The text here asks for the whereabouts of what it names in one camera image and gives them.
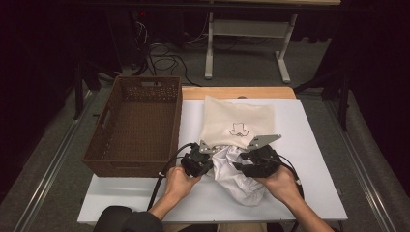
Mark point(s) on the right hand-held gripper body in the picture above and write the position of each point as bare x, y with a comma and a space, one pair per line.
266, 164

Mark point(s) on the person's left hand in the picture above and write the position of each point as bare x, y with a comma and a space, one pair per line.
180, 187

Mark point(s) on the black metal stand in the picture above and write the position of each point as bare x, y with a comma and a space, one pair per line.
78, 96
344, 106

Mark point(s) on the person's right hand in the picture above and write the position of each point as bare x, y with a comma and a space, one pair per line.
283, 188

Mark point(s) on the metal floor rail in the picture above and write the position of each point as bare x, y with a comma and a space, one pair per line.
48, 175
366, 175

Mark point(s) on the white metal desk frame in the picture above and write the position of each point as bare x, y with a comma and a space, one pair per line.
248, 28

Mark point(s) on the white flat board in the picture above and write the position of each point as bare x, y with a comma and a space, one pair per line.
306, 129

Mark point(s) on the brown woven basket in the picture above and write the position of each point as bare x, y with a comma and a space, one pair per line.
96, 158

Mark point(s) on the black device with red light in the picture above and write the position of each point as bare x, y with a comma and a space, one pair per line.
142, 14

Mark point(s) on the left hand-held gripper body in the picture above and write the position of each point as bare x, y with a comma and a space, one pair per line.
196, 161

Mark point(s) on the white shirt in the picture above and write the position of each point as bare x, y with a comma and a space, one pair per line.
238, 183

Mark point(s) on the person's beige pants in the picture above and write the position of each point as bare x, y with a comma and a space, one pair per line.
241, 228

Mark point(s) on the beige mesh laundry bag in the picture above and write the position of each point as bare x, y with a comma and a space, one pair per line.
225, 119

